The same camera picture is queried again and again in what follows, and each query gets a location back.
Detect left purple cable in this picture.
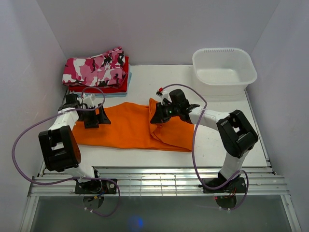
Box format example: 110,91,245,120
11,86,121,218

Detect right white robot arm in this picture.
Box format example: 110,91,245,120
150,88,258,192

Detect orange trousers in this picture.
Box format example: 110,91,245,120
72,98,195,152

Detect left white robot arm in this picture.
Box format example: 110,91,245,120
38,93,111,193

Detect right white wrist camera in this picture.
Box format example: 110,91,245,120
156,87,171,105

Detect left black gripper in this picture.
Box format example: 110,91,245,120
77,103,111,129

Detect light blue folded trousers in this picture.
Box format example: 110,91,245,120
84,65,132,98

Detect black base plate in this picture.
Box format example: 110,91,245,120
74,180,117,195
198,177,247,194

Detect pink camouflage folded trousers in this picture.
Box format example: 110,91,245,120
62,47,127,88

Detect white plastic basin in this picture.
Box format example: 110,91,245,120
192,48,257,96

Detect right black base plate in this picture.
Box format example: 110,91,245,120
198,177,247,194

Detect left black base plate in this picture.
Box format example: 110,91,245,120
74,180,117,195

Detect red folded trousers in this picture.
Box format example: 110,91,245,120
68,56,131,94

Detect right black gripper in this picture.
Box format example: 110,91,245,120
151,101,180,124

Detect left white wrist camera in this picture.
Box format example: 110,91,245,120
83,94,96,109

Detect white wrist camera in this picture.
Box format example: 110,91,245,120
156,87,171,105
83,94,96,109

